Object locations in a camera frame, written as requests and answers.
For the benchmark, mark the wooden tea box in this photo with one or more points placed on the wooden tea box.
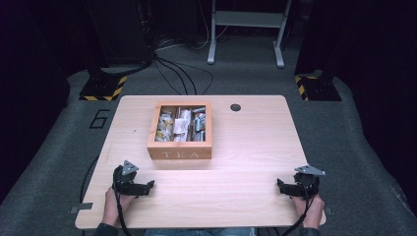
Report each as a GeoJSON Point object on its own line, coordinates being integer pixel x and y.
{"type": "Point", "coordinates": [178, 150]}

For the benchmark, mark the white metal desk frame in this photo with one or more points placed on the white metal desk frame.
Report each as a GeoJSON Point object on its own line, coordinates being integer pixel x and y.
{"type": "Point", "coordinates": [249, 19]}

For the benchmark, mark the row of grey tea bags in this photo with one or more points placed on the row of grey tea bags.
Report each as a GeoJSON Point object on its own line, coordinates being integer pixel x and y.
{"type": "Point", "coordinates": [198, 124]}

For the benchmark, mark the black stand base hazard stripes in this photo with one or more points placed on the black stand base hazard stripes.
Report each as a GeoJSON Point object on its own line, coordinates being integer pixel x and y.
{"type": "Point", "coordinates": [101, 88]}
{"type": "Point", "coordinates": [319, 90]}

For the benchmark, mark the grey tape strip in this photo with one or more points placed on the grey tape strip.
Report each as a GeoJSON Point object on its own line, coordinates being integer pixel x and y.
{"type": "Point", "coordinates": [82, 207]}

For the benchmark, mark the row of white tea bags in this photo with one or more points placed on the row of white tea bags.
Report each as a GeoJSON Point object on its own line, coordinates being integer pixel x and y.
{"type": "Point", "coordinates": [181, 126]}

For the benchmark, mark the small grey tape piece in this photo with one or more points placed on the small grey tape piece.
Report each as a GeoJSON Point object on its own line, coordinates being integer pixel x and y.
{"type": "Point", "coordinates": [328, 210]}

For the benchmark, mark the person's right hand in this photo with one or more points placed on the person's right hand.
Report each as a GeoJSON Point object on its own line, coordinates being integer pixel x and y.
{"type": "Point", "coordinates": [311, 211]}

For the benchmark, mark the person's blue jeans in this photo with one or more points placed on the person's blue jeans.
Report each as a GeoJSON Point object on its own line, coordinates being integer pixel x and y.
{"type": "Point", "coordinates": [200, 232]}

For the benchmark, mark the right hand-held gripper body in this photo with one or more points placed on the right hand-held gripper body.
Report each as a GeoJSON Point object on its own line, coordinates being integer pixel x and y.
{"type": "Point", "coordinates": [306, 183]}

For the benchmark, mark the row of yellow tea bags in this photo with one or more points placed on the row of yellow tea bags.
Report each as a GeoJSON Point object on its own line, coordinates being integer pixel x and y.
{"type": "Point", "coordinates": [164, 128]}

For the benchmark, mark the person's left hand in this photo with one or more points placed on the person's left hand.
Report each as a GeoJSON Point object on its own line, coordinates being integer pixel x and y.
{"type": "Point", "coordinates": [111, 208]}

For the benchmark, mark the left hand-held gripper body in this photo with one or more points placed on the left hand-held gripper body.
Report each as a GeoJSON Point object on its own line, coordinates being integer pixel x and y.
{"type": "Point", "coordinates": [123, 182]}

